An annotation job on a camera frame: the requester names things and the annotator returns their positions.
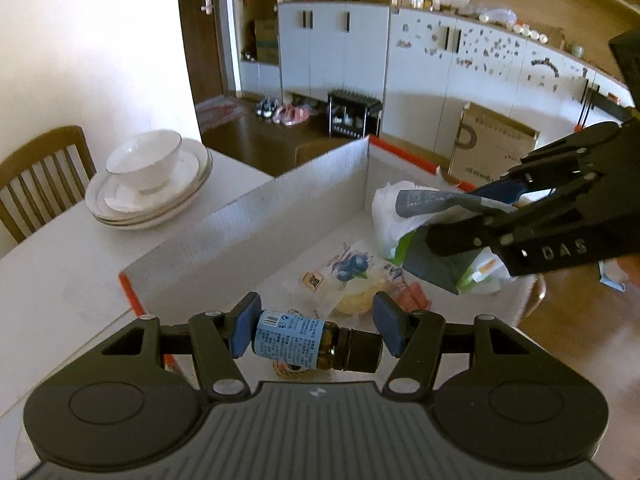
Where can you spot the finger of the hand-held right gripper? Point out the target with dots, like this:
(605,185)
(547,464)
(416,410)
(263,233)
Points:
(500,191)
(465,237)

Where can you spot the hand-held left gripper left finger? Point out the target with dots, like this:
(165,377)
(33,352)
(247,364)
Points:
(245,327)

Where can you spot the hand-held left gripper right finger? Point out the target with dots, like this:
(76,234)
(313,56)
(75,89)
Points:
(387,327)

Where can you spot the grey pouch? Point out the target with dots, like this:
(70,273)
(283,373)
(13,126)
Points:
(430,265)

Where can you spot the brown bottle with blue label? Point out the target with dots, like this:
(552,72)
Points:
(290,337)

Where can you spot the bread packet with blueberry print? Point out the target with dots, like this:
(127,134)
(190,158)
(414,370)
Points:
(350,270)

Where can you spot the white green wipes packet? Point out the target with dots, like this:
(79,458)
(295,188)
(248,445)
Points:
(387,210)

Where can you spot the red cardboard box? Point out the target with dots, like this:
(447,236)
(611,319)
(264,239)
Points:
(240,230)

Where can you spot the white stone desktop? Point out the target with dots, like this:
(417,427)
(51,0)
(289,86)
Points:
(75,285)

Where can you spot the flat cardboard carton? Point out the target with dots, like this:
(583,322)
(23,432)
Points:
(492,145)

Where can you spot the black shoe rack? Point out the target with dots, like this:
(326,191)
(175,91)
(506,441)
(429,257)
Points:
(352,102)

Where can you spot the white porcelain bowl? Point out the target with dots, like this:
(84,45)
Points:
(145,160)

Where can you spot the pink shoe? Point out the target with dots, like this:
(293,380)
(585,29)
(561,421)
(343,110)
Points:
(295,116)

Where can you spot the red doormat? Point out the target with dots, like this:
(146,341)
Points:
(220,112)

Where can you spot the brown wooden chair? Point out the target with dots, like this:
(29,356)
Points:
(50,135)

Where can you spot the cardboard box in cabinet nook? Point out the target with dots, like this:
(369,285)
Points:
(266,42)

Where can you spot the dark brown door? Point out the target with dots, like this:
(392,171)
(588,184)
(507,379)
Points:
(200,50)

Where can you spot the grey wall cabinet unit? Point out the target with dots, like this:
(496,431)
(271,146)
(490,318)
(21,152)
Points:
(325,55)

